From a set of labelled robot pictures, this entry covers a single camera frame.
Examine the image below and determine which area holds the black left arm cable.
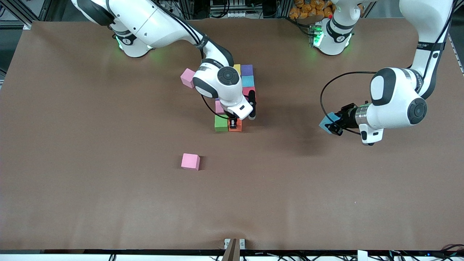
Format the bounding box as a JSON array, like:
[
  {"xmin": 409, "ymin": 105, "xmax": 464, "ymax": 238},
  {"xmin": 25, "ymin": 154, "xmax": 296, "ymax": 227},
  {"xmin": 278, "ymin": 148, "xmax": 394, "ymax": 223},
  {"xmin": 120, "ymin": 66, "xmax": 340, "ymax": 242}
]
[{"xmin": 320, "ymin": 71, "xmax": 377, "ymax": 136}]

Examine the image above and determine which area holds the brown table cover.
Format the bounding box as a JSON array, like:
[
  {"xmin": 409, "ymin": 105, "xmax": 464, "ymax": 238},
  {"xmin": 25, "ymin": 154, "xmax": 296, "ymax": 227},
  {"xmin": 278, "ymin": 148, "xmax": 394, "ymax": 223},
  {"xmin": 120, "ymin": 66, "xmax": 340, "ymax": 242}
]
[{"xmin": 0, "ymin": 17, "xmax": 464, "ymax": 251}]

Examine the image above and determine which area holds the white power strip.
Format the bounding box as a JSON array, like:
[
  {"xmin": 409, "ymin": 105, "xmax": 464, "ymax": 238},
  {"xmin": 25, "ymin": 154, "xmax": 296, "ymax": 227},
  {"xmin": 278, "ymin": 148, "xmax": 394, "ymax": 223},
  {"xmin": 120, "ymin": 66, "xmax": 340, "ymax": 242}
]
[{"xmin": 211, "ymin": 10, "xmax": 250, "ymax": 18}]

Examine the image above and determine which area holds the light pink foam cube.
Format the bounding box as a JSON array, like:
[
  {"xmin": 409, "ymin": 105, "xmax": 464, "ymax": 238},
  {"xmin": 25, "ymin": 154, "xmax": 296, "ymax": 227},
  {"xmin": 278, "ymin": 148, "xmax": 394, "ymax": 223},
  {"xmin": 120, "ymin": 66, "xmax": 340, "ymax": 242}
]
[
  {"xmin": 181, "ymin": 68, "xmax": 196, "ymax": 89},
  {"xmin": 181, "ymin": 153, "xmax": 200, "ymax": 171}
]

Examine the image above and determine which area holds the aluminium frame post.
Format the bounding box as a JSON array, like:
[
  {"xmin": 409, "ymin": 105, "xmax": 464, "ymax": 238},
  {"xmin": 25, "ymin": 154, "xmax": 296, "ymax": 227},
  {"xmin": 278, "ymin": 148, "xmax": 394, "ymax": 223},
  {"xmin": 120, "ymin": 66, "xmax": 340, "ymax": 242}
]
[{"xmin": 0, "ymin": 0, "xmax": 33, "ymax": 30}]

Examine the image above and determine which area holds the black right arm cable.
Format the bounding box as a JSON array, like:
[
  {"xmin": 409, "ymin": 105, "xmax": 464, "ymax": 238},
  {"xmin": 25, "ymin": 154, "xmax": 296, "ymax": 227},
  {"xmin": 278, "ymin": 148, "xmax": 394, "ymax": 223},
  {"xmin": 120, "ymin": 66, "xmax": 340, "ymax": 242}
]
[{"xmin": 200, "ymin": 94, "xmax": 231, "ymax": 120}]

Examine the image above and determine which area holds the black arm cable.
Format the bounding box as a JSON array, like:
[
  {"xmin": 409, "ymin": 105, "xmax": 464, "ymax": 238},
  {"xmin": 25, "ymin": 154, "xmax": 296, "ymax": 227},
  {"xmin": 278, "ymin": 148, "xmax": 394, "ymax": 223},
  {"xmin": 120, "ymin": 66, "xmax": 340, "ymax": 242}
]
[
  {"xmin": 320, "ymin": 71, "xmax": 377, "ymax": 136},
  {"xmin": 200, "ymin": 94, "xmax": 231, "ymax": 120}
]

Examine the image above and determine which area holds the green foam cube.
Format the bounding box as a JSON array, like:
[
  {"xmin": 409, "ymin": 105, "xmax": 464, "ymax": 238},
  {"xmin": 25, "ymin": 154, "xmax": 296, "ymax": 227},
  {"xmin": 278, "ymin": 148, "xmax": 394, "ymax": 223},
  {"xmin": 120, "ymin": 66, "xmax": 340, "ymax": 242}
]
[{"xmin": 214, "ymin": 115, "xmax": 229, "ymax": 132}]

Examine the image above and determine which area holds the metal bracket with post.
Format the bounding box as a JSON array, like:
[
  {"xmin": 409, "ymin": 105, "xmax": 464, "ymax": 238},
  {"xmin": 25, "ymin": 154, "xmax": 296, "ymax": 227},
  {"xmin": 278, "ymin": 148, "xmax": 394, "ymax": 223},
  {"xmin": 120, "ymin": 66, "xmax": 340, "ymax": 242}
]
[{"xmin": 222, "ymin": 238, "xmax": 246, "ymax": 261}]

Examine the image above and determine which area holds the aluminium table edge rail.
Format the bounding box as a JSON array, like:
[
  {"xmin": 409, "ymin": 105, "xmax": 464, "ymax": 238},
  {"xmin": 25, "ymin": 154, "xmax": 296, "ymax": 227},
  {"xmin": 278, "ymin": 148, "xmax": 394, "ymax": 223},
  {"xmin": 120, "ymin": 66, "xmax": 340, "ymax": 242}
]
[{"xmin": 448, "ymin": 27, "xmax": 464, "ymax": 76}]

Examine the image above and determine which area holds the bag of oranges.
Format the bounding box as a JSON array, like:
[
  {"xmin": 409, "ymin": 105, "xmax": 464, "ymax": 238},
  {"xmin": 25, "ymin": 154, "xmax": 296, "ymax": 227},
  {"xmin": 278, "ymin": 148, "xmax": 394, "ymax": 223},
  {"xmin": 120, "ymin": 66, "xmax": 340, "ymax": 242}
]
[{"xmin": 289, "ymin": 0, "xmax": 336, "ymax": 19}]

